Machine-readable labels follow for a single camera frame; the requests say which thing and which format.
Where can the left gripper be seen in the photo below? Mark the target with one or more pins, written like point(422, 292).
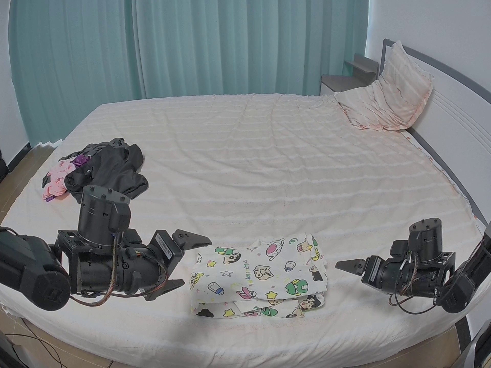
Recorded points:
point(153, 266)

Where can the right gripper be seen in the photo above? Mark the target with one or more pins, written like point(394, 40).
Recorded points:
point(383, 274)

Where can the white printed pyjama top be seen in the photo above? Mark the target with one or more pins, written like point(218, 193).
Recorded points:
point(261, 274)

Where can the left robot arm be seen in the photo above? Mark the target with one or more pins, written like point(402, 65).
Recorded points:
point(34, 266)

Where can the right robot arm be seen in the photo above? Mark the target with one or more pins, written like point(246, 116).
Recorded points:
point(456, 278)

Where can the pile of clothes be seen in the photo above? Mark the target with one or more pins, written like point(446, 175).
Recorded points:
point(115, 171)

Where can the bed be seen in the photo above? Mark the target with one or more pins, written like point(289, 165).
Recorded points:
point(268, 159)

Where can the cream striped pillow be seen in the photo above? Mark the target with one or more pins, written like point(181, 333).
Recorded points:
point(391, 94)

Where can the grey white bedside table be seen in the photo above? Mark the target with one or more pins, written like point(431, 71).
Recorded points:
point(345, 82)

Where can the black chest of drawers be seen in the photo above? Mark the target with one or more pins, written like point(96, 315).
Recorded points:
point(2, 165)

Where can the blue-green curtain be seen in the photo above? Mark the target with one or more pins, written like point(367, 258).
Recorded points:
point(249, 33)
point(76, 52)

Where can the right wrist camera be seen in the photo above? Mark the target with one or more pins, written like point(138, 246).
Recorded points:
point(399, 249)

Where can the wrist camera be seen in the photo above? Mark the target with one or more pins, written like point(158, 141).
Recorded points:
point(399, 249)
point(133, 237)

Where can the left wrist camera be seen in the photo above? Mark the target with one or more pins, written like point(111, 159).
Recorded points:
point(133, 237)

